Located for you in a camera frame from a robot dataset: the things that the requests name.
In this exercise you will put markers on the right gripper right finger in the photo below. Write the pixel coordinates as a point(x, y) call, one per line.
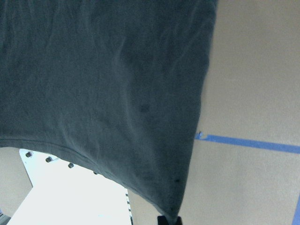
point(178, 221)

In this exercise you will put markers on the black graphic t-shirt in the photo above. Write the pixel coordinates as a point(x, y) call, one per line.
point(111, 85)

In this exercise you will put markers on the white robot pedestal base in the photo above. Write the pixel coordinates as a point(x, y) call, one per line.
point(64, 193)

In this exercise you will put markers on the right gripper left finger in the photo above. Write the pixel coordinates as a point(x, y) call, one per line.
point(161, 220)

